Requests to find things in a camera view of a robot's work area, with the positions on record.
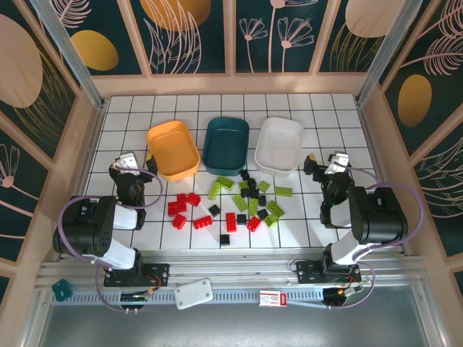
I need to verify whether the yellow plastic container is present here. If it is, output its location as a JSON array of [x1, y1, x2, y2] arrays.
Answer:
[[145, 120, 201, 181]]

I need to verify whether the white plastic container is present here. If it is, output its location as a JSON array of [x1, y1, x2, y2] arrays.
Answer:
[[253, 116, 305, 178]]

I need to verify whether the teal plastic container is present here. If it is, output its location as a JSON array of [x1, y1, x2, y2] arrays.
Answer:
[[201, 116, 251, 177]]

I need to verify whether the right controller circuit board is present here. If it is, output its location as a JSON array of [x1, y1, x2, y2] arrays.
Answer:
[[323, 285, 364, 301]]

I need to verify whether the controller circuit board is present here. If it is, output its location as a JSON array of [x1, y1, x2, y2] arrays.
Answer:
[[120, 288, 152, 303], [323, 285, 364, 301]]

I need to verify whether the left controller circuit board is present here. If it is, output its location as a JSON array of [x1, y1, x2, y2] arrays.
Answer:
[[120, 288, 152, 303]]

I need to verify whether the teal plastic block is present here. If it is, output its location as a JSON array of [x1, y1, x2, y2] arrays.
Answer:
[[51, 278, 73, 301]]

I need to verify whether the white rounded plastic box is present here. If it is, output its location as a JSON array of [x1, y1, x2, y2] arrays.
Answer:
[[174, 277, 213, 310]]

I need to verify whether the red and white card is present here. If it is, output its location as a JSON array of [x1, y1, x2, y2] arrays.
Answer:
[[258, 289, 289, 307]]

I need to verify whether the grey metal sheet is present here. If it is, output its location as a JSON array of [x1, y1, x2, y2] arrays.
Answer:
[[35, 303, 438, 347]]

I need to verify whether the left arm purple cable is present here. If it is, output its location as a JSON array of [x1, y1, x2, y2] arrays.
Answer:
[[57, 164, 164, 312]]

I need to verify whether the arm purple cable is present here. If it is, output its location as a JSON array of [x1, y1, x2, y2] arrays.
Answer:
[[332, 162, 424, 312], [57, 164, 164, 312]]

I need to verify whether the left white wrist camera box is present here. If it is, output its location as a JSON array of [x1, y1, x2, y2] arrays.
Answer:
[[113, 153, 140, 171]]

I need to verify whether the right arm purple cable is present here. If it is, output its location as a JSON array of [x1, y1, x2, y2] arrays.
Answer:
[[332, 162, 424, 312]]

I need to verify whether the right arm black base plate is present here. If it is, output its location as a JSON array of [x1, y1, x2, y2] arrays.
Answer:
[[295, 260, 362, 285]]

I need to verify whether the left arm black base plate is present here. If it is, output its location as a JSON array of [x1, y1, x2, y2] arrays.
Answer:
[[103, 262, 171, 288]]

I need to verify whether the aluminium mounting rail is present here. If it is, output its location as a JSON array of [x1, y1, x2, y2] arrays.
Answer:
[[35, 247, 428, 290]]

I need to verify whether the aluminium frame post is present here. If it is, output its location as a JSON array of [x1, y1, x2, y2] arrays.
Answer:
[[30, 0, 109, 110], [354, 0, 408, 106]]

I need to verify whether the slotted grey cable duct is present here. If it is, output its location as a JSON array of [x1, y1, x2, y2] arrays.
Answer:
[[50, 288, 326, 305]]

